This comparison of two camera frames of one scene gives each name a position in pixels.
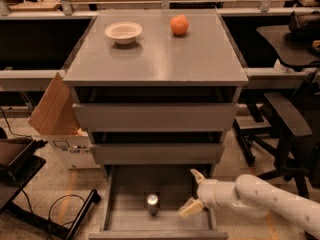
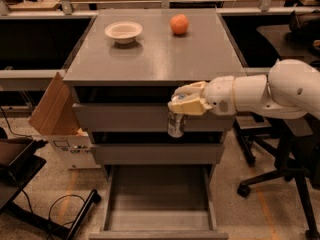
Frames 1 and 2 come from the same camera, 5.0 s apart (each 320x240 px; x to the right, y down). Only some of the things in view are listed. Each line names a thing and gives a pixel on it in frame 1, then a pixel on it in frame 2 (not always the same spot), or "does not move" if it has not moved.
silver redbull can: [152, 201] → [176, 124]
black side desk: [287, 53] does not move
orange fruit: [179, 24] does not move
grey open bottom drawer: [125, 209] does not move
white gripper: [207, 194] → [220, 95]
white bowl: [123, 32] does not move
